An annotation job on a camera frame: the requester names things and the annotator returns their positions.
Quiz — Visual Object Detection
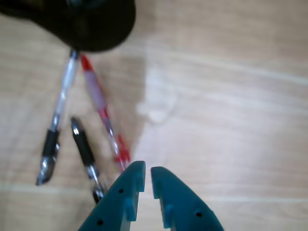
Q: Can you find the red retractable pen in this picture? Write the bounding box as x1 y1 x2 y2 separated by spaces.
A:
80 54 132 172

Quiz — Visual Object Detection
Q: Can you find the black retractable pen silver tip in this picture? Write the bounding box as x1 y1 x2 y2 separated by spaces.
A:
70 116 109 205

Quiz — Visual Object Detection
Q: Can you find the black round pen holder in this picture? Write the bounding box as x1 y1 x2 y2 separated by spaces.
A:
0 0 137 53

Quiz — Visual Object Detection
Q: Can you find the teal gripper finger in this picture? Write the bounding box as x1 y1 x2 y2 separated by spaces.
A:
77 160 146 231
151 166 226 231

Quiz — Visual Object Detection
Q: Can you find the clear stick pen black cap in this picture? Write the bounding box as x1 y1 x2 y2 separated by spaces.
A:
35 50 80 186

